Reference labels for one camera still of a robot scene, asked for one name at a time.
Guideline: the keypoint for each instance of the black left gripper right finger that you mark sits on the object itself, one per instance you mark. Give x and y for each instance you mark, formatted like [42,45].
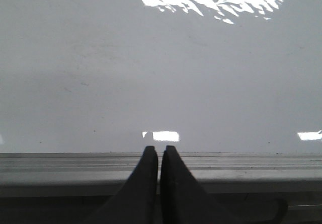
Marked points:
[182,197]

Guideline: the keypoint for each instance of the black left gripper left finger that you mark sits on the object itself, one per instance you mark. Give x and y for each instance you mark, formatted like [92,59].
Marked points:
[134,202]

